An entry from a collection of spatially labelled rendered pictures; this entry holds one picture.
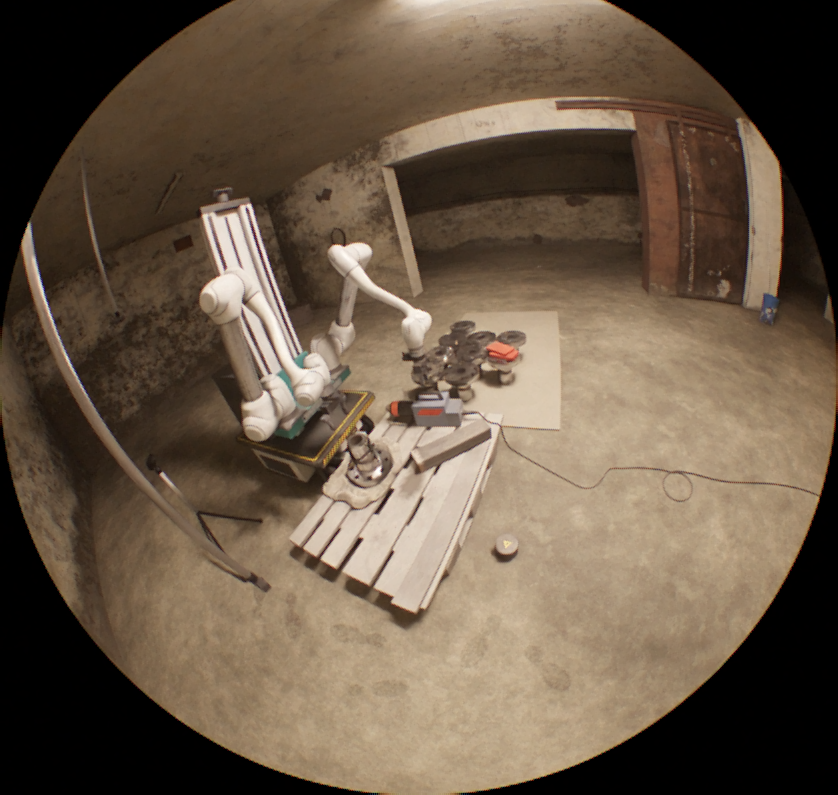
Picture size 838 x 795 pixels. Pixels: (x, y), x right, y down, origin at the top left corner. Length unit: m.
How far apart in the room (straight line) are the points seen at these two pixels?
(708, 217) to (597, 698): 5.04
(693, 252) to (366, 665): 5.33
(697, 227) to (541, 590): 4.68
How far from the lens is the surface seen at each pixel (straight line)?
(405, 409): 1.79
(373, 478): 1.55
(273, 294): 1.78
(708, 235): 5.02
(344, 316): 1.84
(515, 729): 1.35
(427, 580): 1.23
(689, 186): 4.87
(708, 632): 1.62
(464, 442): 1.54
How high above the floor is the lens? 1.31
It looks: 30 degrees down
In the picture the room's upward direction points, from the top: 15 degrees counter-clockwise
